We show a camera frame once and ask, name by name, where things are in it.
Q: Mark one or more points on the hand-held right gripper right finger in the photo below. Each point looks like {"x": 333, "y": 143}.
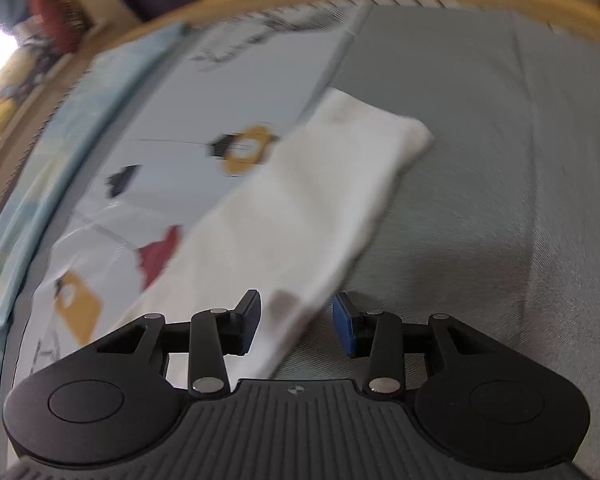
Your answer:
{"x": 347, "y": 325}

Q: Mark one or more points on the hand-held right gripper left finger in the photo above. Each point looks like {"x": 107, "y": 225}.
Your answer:
{"x": 247, "y": 322}

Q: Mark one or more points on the white shirt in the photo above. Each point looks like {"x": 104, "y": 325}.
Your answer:
{"x": 290, "y": 210}

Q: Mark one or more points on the grey bed mattress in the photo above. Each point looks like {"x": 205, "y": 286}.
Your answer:
{"x": 480, "y": 185}

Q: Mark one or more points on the deer printed mat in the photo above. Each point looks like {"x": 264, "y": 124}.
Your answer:
{"x": 180, "y": 110}

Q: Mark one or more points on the light blue patterned sheet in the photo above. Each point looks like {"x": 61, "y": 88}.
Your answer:
{"x": 55, "y": 135}

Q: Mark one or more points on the yellow plush toy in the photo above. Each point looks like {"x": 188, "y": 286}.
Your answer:
{"x": 5, "y": 105}

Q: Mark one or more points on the dark red cushion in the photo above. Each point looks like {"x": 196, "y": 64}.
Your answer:
{"x": 60, "y": 12}

